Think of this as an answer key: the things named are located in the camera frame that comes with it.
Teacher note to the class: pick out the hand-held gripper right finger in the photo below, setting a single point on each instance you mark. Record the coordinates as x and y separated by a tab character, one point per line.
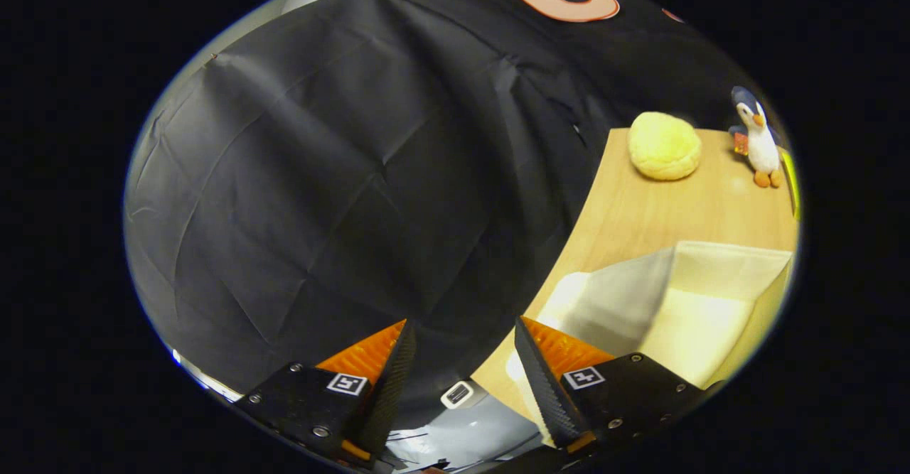
547	396

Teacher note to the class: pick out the cream fabric storage box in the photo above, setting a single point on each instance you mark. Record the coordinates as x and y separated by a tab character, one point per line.
704	332

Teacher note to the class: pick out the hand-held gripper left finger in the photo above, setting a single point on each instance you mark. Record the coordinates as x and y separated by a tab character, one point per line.
391	403

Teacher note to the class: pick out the yellow round plush bun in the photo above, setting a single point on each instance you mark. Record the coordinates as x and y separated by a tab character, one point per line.
665	146

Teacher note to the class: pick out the blue white penguin plush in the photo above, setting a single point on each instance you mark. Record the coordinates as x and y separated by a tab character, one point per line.
761	147

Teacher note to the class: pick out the small white rectangular object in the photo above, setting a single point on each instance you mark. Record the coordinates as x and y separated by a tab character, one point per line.
457	394

